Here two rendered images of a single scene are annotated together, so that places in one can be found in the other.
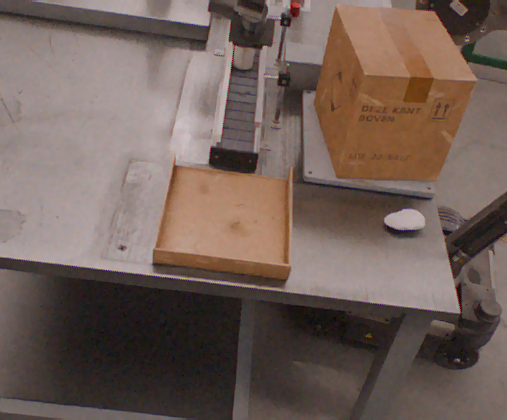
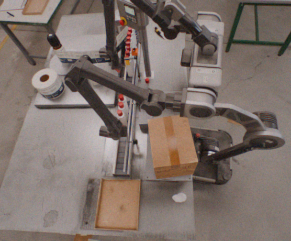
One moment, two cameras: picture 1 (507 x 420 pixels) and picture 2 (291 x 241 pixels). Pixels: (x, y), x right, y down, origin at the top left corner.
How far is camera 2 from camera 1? 1.05 m
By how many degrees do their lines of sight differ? 22
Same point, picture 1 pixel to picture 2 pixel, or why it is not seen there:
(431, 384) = (210, 190)
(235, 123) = (121, 159)
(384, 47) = (163, 147)
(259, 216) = (129, 201)
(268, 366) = not seen: hidden behind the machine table
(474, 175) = (232, 95)
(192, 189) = (108, 191)
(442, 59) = (185, 149)
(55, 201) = (66, 203)
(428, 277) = (185, 223)
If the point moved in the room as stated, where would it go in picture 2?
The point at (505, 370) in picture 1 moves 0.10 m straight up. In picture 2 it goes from (237, 181) to (240, 180)
